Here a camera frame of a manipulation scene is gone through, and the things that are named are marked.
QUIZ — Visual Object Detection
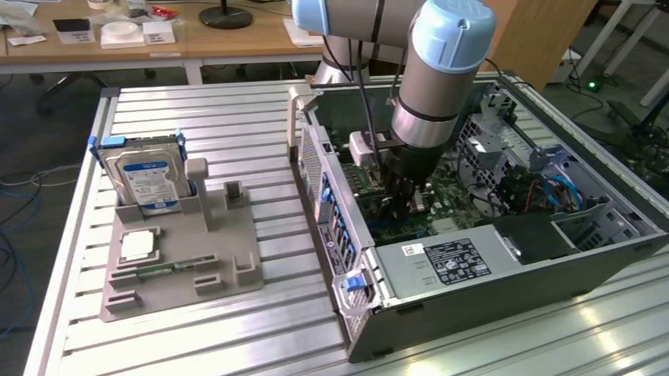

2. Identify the white booklet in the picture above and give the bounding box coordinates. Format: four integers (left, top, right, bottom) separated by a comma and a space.
282, 16, 326, 48

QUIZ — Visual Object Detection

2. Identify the brown wooden cabinet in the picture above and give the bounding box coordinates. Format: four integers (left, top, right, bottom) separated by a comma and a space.
480, 0, 600, 90

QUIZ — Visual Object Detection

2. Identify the grey parts rack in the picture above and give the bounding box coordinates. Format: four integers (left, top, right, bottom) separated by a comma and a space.
98, 156, 266, 324

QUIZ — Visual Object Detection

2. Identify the black camera cable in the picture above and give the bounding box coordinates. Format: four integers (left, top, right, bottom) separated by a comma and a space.
357, 37, 383, 173

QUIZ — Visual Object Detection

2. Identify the open grey PC case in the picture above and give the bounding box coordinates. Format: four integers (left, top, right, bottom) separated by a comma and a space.
286, 70, 669, 363

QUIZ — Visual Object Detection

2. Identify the silver CPU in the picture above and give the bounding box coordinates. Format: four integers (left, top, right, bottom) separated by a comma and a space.
118, 230, 159, 264

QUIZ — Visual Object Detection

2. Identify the white box with tape roll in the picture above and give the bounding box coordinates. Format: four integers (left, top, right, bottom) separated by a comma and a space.
99, 21, 147, 50

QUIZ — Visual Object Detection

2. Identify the red wire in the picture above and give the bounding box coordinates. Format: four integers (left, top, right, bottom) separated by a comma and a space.
525, 179, 542, 215

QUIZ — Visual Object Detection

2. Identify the light wooden desk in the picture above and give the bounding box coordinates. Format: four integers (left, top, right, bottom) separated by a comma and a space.
186, 0, 407, 85
0, 0, 188, 75

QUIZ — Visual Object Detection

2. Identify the black round lamp base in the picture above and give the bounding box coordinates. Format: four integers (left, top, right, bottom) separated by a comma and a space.
198, 0, 257, 31

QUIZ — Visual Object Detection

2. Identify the grey metal disk bay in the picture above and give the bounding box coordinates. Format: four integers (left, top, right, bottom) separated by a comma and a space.
552, 197, 657, 254

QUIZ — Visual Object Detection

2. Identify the black chair base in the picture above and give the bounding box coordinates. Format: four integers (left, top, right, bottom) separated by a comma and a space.
31, 70, 158, 117

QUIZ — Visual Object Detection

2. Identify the green RAM stick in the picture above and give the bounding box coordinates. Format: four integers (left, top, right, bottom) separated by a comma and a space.
134, 258, 210, 280

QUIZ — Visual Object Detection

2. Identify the perforated metal disk bay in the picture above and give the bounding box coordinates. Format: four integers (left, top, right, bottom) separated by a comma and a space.
453, 113, 532, 197

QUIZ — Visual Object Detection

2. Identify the black plastic duct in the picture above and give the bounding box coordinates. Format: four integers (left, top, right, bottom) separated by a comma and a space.
492, 213, 580, 264

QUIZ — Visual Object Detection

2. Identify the grey power supply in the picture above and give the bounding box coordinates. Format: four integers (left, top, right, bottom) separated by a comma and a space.
371, 226, 525, 310

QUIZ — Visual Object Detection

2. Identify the white box with black lid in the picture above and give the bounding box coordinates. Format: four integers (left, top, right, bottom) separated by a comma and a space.
51, 18, 99, 45

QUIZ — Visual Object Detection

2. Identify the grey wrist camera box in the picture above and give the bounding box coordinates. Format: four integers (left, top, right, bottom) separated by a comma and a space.
349, 130, 394, 168

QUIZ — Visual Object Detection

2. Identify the black stand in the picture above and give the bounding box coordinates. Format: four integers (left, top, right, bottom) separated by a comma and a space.
605, 78, 669, 173

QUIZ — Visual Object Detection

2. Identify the clear plastic bag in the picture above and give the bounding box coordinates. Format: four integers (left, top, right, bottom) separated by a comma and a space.
0, 0, 51, 35

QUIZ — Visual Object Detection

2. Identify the blue wire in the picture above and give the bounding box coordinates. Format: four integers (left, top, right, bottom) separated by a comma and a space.
541, 175, 585, 215

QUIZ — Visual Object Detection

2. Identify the red packet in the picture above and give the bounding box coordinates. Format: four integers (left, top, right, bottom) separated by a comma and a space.
150, 3, 178, 21

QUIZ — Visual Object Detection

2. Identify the plain white box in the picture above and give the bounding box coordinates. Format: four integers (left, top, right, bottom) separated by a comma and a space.
142, 20, 176, 46

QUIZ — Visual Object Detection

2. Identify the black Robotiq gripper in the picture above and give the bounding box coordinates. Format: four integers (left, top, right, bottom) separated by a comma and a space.
387, 143, 446, 189

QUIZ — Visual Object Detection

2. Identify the blue floor cable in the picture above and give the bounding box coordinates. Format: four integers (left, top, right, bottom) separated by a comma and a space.
0, 183, 43, 338

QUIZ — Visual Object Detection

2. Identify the blue case latch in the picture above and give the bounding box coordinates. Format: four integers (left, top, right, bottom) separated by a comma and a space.
338, 276, 366, 294

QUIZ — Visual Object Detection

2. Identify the white table frame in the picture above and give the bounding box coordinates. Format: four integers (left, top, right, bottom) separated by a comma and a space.
572, 0, 669, 107

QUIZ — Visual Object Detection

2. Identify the hard disk with blue carrier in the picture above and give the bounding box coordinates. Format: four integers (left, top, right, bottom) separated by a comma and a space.
87, 132, 190, 217

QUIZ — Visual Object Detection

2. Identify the black power cable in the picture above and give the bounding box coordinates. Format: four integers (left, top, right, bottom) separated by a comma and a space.
484, 58, 530, 90

